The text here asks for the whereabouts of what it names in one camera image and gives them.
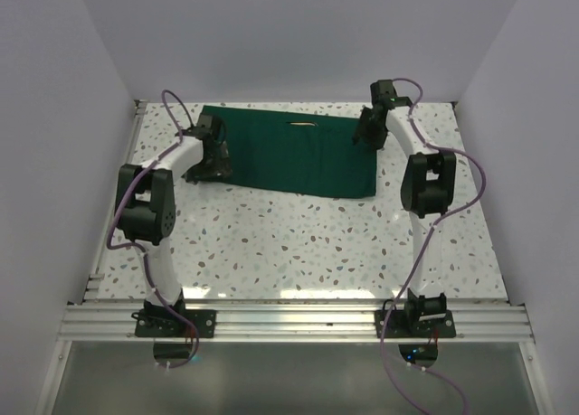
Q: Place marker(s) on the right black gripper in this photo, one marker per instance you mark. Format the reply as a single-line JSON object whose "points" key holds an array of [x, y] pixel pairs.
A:
{"points": [[375, 141]]}

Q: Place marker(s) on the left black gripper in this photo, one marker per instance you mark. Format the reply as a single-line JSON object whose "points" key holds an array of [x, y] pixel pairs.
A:
{"points": [[221, 166]]}

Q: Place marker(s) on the green surgical cloth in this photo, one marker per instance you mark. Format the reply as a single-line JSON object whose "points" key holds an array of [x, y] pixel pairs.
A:
{"points": [[266, 153]]}

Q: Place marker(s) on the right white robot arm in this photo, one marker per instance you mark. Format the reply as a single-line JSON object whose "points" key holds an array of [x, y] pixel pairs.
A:
{"points": [[420, 309]]}

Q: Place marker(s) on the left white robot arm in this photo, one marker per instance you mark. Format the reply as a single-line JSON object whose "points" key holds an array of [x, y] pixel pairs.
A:
{"points": [[145, 204]]}

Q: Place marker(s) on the steel instrument tray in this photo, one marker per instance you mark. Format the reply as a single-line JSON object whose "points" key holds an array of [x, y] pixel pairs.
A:
{"points": [[302, 123]]}

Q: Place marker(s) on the aluminium left rail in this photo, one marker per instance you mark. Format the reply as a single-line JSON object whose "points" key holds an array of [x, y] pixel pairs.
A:
{"points": [[91, 289]]}

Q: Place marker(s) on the aluminium rail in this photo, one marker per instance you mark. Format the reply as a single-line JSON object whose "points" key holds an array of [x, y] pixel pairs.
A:
{"points": [[302, 322], [91, 289]]}

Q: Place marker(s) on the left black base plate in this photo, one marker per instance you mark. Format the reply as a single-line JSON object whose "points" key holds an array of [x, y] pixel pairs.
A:
{"points": [[168, 326]]}

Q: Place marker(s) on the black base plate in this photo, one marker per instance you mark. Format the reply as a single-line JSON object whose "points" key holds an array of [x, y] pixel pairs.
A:
{"points": [[400, 326], [168, 326]]}

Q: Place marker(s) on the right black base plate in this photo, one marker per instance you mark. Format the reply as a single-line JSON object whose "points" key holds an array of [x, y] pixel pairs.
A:
{"points": [[400, 326]]}

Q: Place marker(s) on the aluminium front rail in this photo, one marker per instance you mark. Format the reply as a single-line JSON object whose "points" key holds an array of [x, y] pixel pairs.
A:
{"points": [[302, 322]]}

